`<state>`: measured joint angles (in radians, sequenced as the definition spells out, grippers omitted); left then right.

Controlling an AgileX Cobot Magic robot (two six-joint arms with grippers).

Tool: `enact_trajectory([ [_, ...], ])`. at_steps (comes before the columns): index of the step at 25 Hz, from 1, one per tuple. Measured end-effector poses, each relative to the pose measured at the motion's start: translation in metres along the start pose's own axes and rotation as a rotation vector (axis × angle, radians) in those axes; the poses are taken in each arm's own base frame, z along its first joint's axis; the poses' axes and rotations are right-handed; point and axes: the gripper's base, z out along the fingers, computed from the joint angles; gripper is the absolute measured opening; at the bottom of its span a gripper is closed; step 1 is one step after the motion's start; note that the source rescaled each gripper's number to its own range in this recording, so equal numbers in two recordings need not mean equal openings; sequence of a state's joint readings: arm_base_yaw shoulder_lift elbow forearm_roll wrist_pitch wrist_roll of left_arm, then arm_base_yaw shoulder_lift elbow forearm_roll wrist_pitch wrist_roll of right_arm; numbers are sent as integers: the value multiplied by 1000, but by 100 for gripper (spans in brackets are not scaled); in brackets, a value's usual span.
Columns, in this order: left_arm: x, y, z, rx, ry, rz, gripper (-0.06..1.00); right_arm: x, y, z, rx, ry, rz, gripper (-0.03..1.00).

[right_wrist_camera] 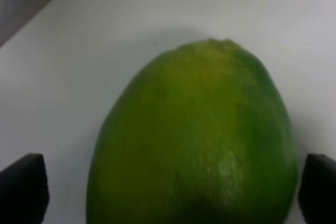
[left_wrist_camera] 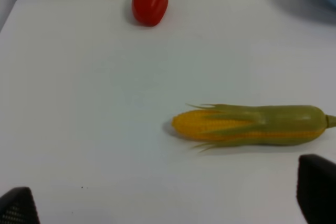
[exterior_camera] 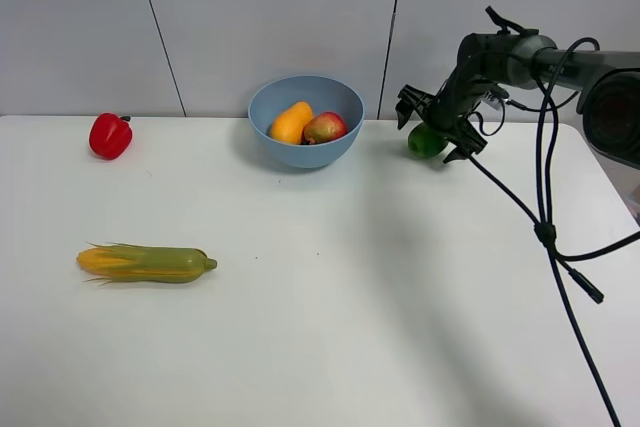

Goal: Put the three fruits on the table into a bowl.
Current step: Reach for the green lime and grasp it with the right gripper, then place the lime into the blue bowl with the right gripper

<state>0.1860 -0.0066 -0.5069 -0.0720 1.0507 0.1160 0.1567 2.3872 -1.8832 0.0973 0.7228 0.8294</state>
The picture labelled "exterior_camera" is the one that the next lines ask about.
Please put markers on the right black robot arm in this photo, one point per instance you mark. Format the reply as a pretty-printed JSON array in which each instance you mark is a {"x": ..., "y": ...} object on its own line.
[{"x": 607, "y": 83}]

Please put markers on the corn cob with husk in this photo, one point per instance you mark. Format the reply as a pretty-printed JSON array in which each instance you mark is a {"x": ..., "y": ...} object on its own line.
[{"x": 127, "y": 263}]

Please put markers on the red pomegranate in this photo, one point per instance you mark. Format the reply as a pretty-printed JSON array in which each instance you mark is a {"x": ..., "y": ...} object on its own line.
[{"x": 324, "y": 128}]

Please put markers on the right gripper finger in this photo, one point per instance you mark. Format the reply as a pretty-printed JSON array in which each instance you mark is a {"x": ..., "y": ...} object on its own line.
[
  {"x": 466, "y": 139},
  {"x": 412, "y": 101}
]

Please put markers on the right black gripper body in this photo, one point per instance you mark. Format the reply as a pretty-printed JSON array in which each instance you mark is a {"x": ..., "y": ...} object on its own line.
[{"x": 447, "y": 114}]

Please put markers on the yellow mango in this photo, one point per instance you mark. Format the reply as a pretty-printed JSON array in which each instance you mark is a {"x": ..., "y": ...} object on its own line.
[{"x": 288, "y": 127}]

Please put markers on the green lime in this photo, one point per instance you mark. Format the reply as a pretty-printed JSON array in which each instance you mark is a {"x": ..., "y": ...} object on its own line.
[{"x": 425, "y": 143}]

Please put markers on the red bell pepper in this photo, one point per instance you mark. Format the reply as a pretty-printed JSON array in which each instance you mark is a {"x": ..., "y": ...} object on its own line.
[{"x": 110, "y": 135}]

